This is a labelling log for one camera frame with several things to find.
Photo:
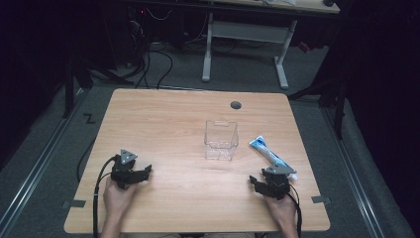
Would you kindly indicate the dark round table hole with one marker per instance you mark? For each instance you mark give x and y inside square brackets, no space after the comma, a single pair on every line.
[235,105]

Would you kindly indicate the clear plastic box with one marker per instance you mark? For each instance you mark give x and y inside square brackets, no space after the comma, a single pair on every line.
[221,142]

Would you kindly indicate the white frame wooden desk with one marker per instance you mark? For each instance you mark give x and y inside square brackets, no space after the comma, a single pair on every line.
[246,31]

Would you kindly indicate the small red object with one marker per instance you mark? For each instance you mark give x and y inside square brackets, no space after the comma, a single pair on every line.
[304,47]

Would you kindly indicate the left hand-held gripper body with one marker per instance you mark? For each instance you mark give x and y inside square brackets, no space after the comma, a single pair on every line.
[123,172]

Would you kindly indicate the person's left hand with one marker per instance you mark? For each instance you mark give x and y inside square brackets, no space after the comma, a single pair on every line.
[116,200]

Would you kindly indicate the person's right hand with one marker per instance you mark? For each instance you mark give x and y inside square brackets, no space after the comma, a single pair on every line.
[284,211]

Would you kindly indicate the black metal stand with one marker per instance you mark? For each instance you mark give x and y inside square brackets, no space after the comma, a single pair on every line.
[339,109]
[68,89]

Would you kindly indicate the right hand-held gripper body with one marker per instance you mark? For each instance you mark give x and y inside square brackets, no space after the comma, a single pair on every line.
[277,183]

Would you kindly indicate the metal floor rail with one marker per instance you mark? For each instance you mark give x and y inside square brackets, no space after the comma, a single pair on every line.
[36,172]
[353,178]

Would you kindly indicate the blue white toothpaste tube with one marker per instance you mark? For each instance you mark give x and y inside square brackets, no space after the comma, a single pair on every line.
[264,148]

